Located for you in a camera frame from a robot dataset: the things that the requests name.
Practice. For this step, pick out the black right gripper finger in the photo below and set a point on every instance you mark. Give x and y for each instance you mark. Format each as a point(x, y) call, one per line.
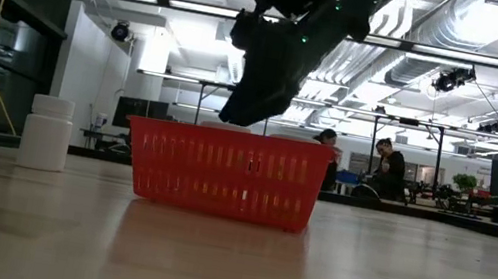
point(239, 105)
point(278, 101)

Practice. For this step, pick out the white plastic pill bottle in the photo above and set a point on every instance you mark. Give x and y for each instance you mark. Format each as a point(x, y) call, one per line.
point(45, 136)

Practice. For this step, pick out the red plastic basket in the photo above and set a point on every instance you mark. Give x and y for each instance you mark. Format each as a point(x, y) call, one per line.
point(222, 175)

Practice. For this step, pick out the person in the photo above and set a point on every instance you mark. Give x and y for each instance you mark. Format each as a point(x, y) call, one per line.
point(330, 138)
point(391, 171)

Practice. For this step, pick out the blue box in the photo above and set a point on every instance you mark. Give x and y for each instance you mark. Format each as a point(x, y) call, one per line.
point(348, 177)

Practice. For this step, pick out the black ceiling spotlight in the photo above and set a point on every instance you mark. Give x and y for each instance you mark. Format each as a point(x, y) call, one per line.
point(492, 127)
point(451, 79)

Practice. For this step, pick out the green potted plant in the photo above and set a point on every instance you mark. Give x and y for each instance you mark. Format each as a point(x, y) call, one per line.
point(465, 182)

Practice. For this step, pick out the black ceiling camera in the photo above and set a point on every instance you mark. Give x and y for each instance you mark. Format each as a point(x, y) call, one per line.
point(120, 31)

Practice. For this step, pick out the black overhead frame bar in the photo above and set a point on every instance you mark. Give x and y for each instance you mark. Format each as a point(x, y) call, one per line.
point(387, 42)

